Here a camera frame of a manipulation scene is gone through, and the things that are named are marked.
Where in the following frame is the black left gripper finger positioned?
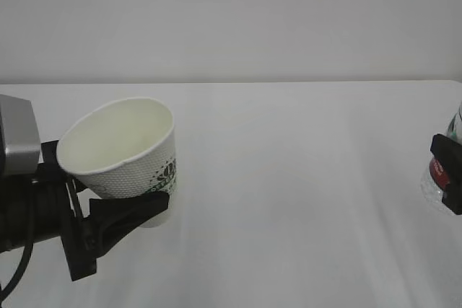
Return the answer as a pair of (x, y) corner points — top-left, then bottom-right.
(88, 192), (170, 256)

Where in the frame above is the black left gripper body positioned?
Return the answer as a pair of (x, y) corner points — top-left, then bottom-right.
(32, 140), (97, 281)

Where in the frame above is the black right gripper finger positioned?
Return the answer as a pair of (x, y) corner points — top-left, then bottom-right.
(430, 133), (461, 185)
(442, 183), (461, 215)

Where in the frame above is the clear water bottle red label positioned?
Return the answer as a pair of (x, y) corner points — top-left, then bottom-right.
(421, 105), (461, 204)

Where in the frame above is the white paper cup green print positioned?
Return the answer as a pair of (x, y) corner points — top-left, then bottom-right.
(56, 97), (178, 228)

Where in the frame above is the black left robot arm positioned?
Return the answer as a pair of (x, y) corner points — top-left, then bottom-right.
(1, 141), (170, 289)

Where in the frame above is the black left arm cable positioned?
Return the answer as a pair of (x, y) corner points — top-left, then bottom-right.
(0, 192), (37, 296)

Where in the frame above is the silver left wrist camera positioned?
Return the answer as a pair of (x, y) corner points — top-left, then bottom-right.
(1, 94), (41, 177)

